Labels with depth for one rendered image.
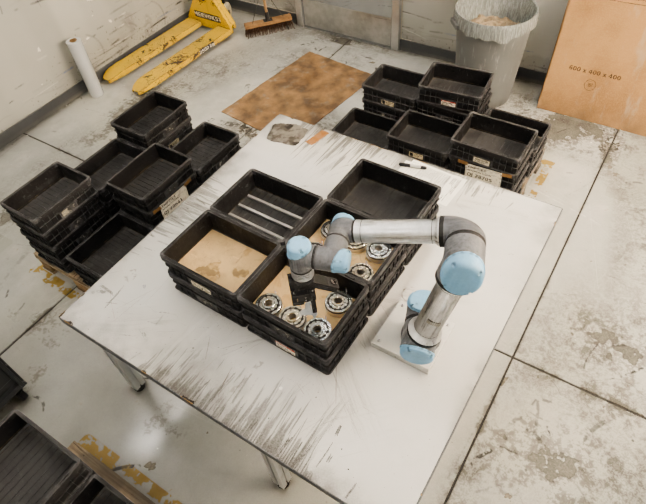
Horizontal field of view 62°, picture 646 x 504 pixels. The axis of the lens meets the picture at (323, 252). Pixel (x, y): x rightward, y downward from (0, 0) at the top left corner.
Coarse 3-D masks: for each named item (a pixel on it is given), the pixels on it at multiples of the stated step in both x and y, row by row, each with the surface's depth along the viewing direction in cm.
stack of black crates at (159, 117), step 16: (160, 96) 352; (128, 112) 341; (144, 112) 352; (160, 112) 354; (176, 112) 337; (128, 128) 345; (144, 128) 344; (160, 128) 332; (176, 128) 343; (192, 128) 356; (144, 144) 329
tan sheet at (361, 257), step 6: (324, 222) 232; (318, 228) 230; (318, 234) 228; (312, 240) 226; (318, 240) 225; (324, 240) 225; (354, 258) 218; (360, 258) 218; (366, 258) 217; (372, 264) 215; (378, 264) 215
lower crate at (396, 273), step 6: (402, 258) 217; (402, 264) 223; (396, 270) 221; (402, 270) 227; (390, 276) 213; (396, 276) 224; (390, 282) 218; (384, 288) 216; (390, 288) 221; (378, 294) 209; (384, 294) 218; (366, 300) 205; (372, 300) 205; (378, 300) 216; (372, 306) 210; (378, 306) 216; (372, 312) 214
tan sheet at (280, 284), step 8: (280, 272) 216; (288, 272) 216; (280, 280) 213; (272, 288) 211; (280, 288) 211; (288, 288) 210; (280, 296) 208; (288, 296) 208; (320, 296) 207; (288, 304) 205; (304, 304) 205; (320, 304) 204; (320, 312) 202; (328, 320) 199; (336, 320) 199
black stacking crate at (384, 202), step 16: (352, 176) 239; (368, 176) 247; (384, 176) 241; (400, 176) 235; (336, 192) 232; (352, 192) 243; (368, 192) 242; (384, 192) 241; (400, 192) 241; (416, 192) 236; (432, 192) 230; (368, 208) 236; (384, 208) 235; (400, 208) 234; (416, 208) 234; (432, 208) 227
